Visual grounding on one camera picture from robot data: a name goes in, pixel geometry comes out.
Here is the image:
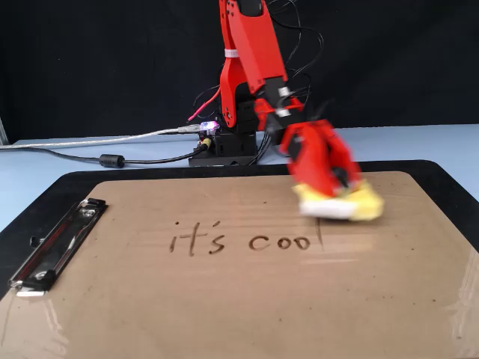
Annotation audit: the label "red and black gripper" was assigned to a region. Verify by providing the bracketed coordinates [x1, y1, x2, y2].
[278, 119, 363, 198]

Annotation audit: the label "yellow sponge with black knob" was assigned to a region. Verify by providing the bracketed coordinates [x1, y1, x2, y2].
[293, 179, 385, 224]

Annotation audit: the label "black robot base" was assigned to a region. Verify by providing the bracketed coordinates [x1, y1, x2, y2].
[189, 129, 259, 168]

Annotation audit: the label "controller board with LEDs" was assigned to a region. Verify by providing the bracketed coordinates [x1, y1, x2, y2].
[197, 119, 221, 151]

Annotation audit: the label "brown wooden clipboard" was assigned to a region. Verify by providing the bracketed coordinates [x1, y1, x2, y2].
[0, 171, 479, 359]

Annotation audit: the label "black rectangular mat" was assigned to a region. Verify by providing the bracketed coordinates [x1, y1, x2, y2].
[0, 159, 479, 302]

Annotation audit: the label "metal clipboard clip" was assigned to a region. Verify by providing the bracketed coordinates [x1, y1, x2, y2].
[7, 198, 109, 298]

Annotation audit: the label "thin black arm wires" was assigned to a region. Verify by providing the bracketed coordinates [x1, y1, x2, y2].
[256, 0, 326, 166]

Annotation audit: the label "pink red wire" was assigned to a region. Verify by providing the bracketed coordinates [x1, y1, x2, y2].
[186, 88, 222, 124]

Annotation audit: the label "black power cable with ferrite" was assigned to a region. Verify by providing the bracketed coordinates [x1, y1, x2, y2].
[0, 144, 210, 170]

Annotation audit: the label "silver USB cable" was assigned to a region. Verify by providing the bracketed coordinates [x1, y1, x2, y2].
[0, 125, 203, 150]

